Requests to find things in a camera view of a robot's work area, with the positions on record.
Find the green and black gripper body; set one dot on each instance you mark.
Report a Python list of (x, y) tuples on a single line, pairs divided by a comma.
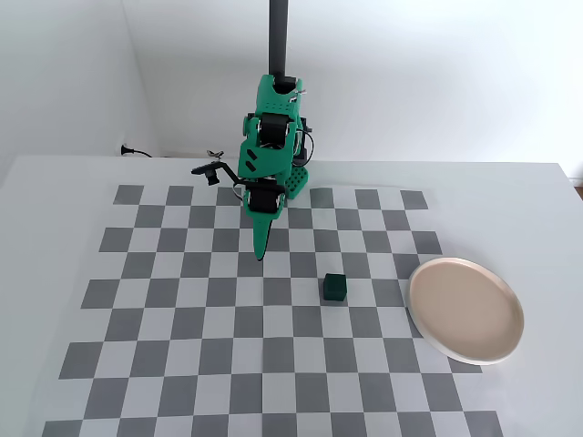
[(263, 200)]

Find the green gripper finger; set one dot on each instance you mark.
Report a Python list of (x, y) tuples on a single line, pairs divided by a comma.
[(263, 232)]

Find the dark green dice cube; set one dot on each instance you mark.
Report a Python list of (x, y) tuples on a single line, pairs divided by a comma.
[(334, 289)]

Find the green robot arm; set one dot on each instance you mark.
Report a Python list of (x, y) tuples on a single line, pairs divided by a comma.
[(264, 157)]

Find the beige round plate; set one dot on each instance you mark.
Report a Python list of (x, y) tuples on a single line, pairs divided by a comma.
[(465, 310)]

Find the grey white checkerboard mat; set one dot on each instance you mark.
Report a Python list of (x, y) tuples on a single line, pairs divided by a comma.
[(205, 318)]

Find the black vertical pole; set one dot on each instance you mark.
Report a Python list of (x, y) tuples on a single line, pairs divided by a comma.
[(279, 36)]

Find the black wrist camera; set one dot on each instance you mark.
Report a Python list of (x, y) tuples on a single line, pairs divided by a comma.
[(214, 171)]

